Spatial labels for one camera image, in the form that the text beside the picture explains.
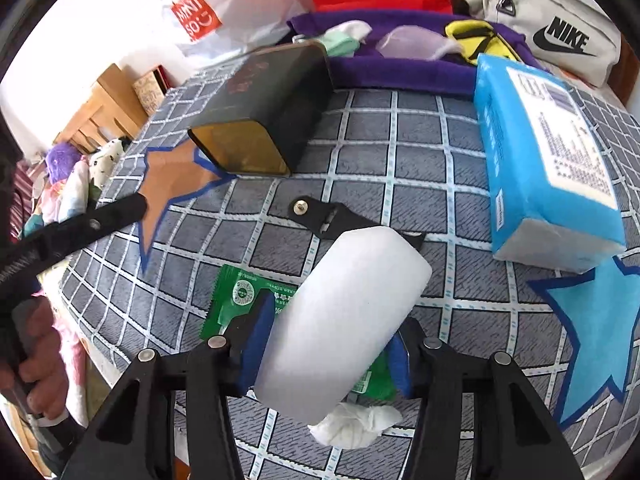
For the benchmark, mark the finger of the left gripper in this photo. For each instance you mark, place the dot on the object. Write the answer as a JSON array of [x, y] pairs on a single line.
[[75, 232]]

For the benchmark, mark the blue paper star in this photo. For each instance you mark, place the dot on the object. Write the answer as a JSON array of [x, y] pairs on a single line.
[[599, 310]]

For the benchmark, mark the green sachet packet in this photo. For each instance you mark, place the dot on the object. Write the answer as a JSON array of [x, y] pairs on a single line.
[[235, 293]]

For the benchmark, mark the yellow black pouch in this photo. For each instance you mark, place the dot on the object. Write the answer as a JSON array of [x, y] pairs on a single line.
[[479, 37]]

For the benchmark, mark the colourful bedding pile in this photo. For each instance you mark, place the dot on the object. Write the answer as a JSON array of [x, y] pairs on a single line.
[[59, 202]]

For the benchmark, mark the purple towel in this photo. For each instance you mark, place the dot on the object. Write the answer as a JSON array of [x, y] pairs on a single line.
[[368, 69]]

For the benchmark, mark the brown paper star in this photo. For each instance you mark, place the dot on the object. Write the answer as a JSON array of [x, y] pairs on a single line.
[[172, 174]]

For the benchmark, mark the white green sock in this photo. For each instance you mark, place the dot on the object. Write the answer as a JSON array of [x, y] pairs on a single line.
[[342, 40]]

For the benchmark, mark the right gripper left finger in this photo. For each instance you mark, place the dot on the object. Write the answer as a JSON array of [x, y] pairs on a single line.
[[248, 335]]

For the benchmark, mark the blue tissue pack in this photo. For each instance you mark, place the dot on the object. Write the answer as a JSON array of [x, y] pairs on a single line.
[[552, 202]]

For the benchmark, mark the clear plastic bag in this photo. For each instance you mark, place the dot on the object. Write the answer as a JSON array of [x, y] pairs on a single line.
[[416, 43]]

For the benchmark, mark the person left hand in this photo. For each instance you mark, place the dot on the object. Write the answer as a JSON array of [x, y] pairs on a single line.
[[45, 368]]

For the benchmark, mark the purple plush toy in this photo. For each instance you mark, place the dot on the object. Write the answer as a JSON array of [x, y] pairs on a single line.
[[60, 161]]

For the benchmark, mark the grey checked cloth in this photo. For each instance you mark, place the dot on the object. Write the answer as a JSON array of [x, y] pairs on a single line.
[[408, 160]]

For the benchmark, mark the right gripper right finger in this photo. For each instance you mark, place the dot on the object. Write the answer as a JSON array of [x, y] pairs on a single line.
[[405, 359]]

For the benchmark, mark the white tissue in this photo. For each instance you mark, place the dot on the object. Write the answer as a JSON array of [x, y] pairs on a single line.
[[351, 426]]

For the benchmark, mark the dark green tea tin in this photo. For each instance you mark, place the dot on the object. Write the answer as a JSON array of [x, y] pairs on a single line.
[[260, 120]]

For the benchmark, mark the wooden headboard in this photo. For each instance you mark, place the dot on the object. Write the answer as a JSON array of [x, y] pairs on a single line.
[[113, 110]]

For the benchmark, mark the grey Nike waist bag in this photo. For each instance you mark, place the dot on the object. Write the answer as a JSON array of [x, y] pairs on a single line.
[[576, 35]]

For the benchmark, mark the white Miniso plastic bag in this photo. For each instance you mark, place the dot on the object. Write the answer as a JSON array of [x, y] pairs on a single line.
[[204, 30]]

